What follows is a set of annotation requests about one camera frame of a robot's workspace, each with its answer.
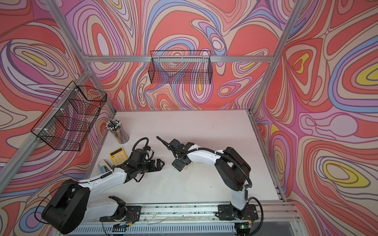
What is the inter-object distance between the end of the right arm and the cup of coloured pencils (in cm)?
40

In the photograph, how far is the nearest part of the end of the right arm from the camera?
25.6 inches

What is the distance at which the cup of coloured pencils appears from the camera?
902 mm

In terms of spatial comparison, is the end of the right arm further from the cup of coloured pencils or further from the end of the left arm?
the cup of coloured pencils
